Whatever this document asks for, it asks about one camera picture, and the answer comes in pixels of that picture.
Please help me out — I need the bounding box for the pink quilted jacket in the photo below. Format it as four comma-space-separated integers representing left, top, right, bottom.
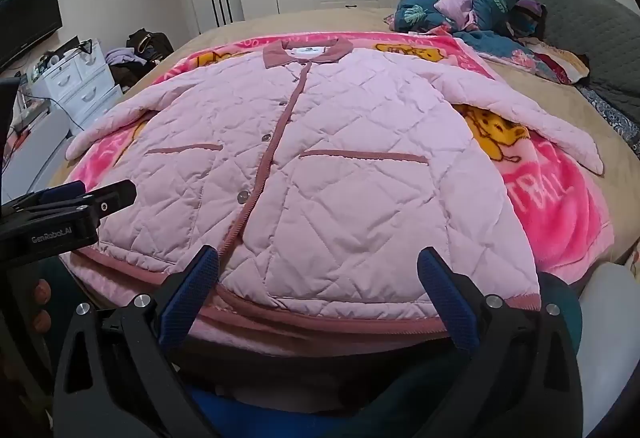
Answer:
59, 37, 605, 356

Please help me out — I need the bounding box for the grey white furniture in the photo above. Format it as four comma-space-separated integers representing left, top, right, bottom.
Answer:
0, 108, 71, 204

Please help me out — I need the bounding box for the pink printed blanket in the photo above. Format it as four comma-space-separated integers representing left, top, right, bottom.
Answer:
65, 30, 616, 279

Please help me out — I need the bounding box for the lilac cloth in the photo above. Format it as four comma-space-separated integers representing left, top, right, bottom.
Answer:
104, 47, 146, 66

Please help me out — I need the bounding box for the black television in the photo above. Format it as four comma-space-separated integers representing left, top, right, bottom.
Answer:
0, 0, 63, 71

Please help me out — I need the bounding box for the brown bag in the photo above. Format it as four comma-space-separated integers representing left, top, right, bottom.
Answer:
125, 29, 176, 64

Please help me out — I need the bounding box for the dark patterned pillow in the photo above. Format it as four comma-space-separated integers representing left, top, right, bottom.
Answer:
577, 85, 640, 146

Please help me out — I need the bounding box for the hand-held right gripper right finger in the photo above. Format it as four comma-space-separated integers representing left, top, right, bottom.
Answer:
417, 246, 585, 438

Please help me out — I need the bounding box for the grey quilted headboard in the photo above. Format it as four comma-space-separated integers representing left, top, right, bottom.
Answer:
492, 0, 640, 149

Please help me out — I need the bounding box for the person's left hand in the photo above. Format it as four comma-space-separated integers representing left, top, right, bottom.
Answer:
31, 279, 51, 334

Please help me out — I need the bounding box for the white drawer cabinet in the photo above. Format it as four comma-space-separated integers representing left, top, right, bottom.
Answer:
30, 38, 123, 131

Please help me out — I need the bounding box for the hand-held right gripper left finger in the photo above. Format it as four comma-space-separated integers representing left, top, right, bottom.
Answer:
52, 244, 221, 438

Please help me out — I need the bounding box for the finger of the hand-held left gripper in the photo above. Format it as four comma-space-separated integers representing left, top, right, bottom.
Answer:
85, 180, 137, 219
2, 182, 88, 214

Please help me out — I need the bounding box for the white smooth object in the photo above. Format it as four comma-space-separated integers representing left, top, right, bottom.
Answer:
577, 260, 640, 424

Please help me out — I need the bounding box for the dark clothes pile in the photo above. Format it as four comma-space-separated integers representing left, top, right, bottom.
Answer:
107, 58, 161, 94

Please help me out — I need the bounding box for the person's dark teal clothing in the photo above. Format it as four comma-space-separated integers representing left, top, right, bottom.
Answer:
50, 263, 583, 438

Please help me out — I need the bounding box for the beige bed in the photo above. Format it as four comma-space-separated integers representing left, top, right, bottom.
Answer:
60, 5, 640, 269

